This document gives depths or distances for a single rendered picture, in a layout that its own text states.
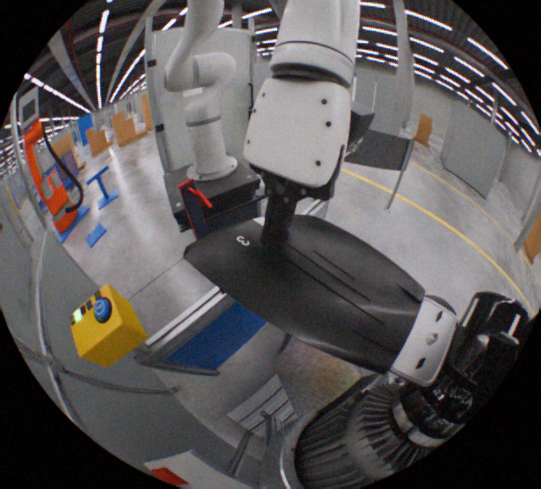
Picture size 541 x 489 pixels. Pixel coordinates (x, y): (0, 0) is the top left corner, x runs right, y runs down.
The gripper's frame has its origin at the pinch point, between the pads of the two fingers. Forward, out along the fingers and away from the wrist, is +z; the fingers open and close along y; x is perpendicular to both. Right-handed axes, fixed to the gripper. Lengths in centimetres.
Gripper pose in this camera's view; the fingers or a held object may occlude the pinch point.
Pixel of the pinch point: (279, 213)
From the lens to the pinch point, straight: 22.6
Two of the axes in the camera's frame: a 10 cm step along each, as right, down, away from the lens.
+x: 6.3, -2.7, 7.3
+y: 7.6, 4.3, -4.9
